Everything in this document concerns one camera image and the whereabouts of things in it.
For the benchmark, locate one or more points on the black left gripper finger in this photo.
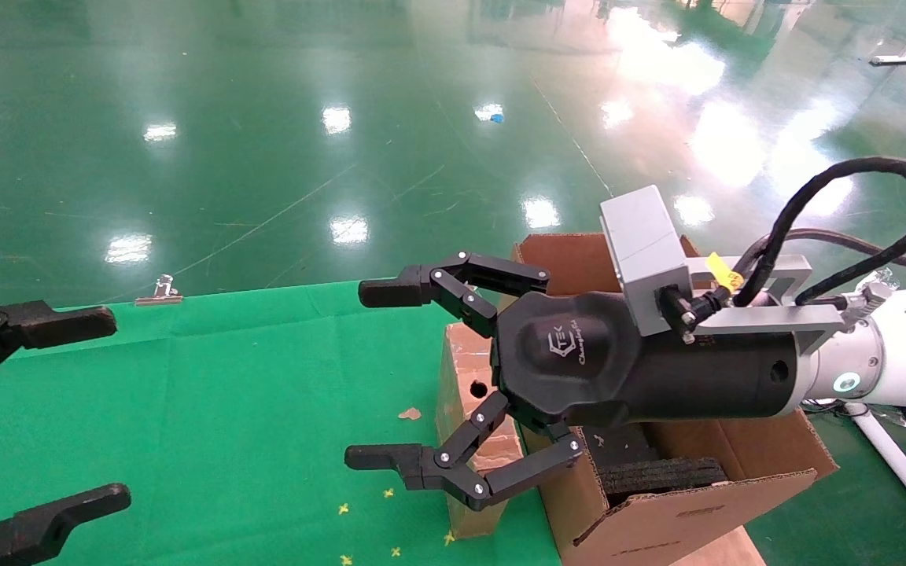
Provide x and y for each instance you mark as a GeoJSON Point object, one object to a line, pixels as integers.
{"type": "Point", "coordinates": [44, 324]}
{"type": "Point", "coordinates": [36, 531]}

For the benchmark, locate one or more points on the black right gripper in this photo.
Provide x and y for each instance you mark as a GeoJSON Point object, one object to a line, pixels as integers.
{"type": "Point", "coordinates": [579, 369]}

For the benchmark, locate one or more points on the small brown cardboard box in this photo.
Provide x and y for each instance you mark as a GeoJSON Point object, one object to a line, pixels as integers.
{"type": "Point", "coordinates": [461, 354]}

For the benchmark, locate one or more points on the small cardboard scrap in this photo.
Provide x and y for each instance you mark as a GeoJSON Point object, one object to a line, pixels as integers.
{"type": "Point", "coordinates": [410, 413]}

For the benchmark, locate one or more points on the large open cardboard carton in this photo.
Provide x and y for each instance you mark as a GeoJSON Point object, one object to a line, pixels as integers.
{"type": "Point", "coordinates": [697, 519]}

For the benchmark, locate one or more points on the brown cardboard sheet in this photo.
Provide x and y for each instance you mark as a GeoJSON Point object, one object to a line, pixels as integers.
{"type": "Point", "coordinates": [724, 554]}

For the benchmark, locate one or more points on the silver binder clip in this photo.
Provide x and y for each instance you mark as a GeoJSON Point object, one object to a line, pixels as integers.
{"type": "Point", "coordinates": [160, 294]}

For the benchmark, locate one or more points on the green table cloth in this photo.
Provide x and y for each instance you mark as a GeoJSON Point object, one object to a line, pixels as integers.
{"type": "Point", "coordinates": [225, 393]}

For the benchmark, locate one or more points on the black foam insert block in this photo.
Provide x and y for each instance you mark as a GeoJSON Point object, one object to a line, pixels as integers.
{"type": "Point", "coordinates": [657, 475]}

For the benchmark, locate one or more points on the white metal table leg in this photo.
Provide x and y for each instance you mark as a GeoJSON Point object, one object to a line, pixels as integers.
{"type": "Point", "coordinates": [901, 464]}

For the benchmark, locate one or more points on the gray aluminium camera bracket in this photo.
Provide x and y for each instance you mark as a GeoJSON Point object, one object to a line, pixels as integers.
{"type": "Point", "coordinates": [775, 318]}

